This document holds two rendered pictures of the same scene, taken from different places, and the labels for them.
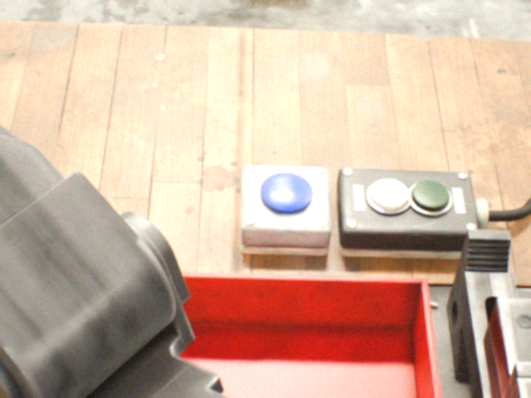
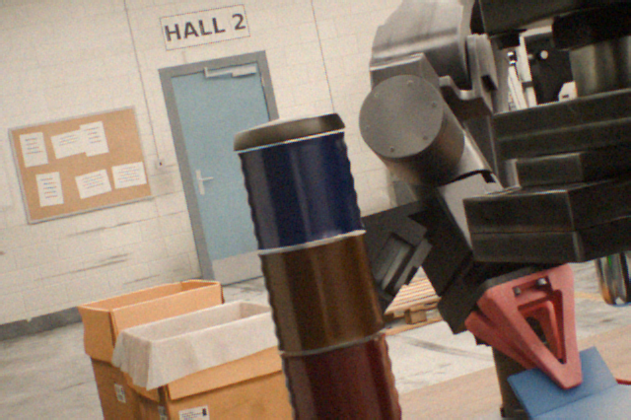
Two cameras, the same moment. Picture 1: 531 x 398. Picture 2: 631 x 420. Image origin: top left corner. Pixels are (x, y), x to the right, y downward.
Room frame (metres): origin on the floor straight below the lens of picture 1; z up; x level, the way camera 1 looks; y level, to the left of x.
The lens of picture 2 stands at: (-0.15, -0.72, 1.19)
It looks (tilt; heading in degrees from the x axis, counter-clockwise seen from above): 3 degrees down; 70
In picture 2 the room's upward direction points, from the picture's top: 12 degrees counter-clockwise
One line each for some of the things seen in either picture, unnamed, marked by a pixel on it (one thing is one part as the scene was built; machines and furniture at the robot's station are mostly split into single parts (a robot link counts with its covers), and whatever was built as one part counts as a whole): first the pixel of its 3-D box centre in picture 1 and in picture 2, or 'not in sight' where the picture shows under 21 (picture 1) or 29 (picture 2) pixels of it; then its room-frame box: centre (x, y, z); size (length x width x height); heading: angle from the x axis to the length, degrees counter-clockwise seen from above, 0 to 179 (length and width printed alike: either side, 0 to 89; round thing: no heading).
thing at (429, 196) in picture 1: (429, 201); not in sight; (0.58, -0.12, 0.93); 0.03 x 0.03 x 0.02
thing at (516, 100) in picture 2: not in sight; (517, 91); (4.66, 7.62, 1.27); 0.23 x 0.18 x 0.38; 0
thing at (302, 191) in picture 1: (285, 197); not in sight; (0.58, -0.01, 0.93); 0.04 x 0.04 x 0.02
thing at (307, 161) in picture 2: not in sight; (300, 189); (-0.01, -0.33, 1.17); 0.04 x 0.04 x 0.03
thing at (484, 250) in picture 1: (482, 305); not in sight; (0.47, -0.15, 0.95); 0.06 x 0.03 x 0.09; 3
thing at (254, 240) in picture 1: (284, 220); not in sight; (0.58, -0.01, 0.90); 0.07 x 0.07 x 0.06; 3
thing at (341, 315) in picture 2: not in sight; (320, 289); (-0.01, -0.33, 1.14); 0.04 x 0.04 x 0.03
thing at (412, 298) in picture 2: not in sight; (383, 310); (2.62, 6.24, 0.07); 1.20 x 1.00 x 0.14; 2
